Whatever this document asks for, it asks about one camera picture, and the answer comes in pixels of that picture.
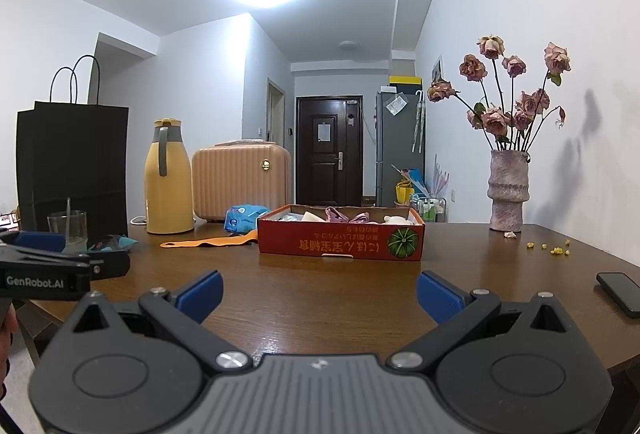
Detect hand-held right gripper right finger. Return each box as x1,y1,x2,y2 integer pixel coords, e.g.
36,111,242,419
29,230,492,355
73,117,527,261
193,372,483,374
387,270,586,372

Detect red cardboard box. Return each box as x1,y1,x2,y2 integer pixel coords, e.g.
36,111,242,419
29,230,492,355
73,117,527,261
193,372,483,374
257,203,426,261

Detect orange strap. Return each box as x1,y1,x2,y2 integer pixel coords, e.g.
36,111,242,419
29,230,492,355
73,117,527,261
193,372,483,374
159,233,260,249

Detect rack of bottles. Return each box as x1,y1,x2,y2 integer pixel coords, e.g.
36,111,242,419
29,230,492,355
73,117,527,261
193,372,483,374
409,193,446,221

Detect blue crumpled wrapper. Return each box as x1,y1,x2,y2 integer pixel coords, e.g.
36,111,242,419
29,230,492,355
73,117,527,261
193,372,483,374
87,233,139,254

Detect white folded umbrella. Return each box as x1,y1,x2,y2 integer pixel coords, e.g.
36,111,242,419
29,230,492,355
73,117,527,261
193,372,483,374
412,89,425,153

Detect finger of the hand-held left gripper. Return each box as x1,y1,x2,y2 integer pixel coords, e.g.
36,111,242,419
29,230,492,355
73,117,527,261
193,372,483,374
88,249,132,283
0,231,92,266

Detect dark entrance door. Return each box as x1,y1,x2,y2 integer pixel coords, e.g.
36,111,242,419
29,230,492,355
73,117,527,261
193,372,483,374
295,95,364,208

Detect pink ceramic vase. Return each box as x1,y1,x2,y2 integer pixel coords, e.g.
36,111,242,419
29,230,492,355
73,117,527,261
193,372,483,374
488,149,530,233

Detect dried pink roses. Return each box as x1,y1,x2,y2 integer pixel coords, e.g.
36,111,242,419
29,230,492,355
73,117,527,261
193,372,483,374
426,34,572,153

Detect purple dried grass bunch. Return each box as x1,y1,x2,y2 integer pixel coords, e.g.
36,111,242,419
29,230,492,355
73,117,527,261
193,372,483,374
432,153,454,195

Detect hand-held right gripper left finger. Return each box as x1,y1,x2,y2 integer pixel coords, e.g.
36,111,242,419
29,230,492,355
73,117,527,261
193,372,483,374
60,270,253,372

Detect yellow thermos jug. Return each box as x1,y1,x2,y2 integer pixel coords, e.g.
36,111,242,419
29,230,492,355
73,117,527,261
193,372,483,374
144,117,195,235

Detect black paper bag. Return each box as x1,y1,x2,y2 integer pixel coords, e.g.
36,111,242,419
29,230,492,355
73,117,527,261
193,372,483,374
15,55,130,235

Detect drinking glass with straw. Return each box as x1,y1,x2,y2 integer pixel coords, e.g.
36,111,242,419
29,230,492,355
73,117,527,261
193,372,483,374
47,197,89,253

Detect blue wet wipes pack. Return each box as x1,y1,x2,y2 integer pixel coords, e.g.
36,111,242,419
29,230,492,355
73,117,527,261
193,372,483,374
223,205,271,234

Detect black smartphone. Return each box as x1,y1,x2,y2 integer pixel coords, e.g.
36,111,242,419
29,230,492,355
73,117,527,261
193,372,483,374
595,271,640,318

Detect person's left hand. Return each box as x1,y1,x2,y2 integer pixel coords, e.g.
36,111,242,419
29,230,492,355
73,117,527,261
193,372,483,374
0,301,21,367

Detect peach hard-shell suitcase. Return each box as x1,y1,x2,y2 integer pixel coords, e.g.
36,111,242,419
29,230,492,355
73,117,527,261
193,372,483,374
191,141,293,223

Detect purple satin scrunchie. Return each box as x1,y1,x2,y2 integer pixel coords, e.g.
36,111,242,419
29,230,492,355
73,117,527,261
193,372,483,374
324,207,371,224

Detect grey refrigerator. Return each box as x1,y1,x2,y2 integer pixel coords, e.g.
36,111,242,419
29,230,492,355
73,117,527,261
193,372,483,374
375,89,426,208

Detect scattered yellow flower bits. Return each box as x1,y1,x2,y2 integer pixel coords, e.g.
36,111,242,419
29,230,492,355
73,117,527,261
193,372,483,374
525,239,574,256

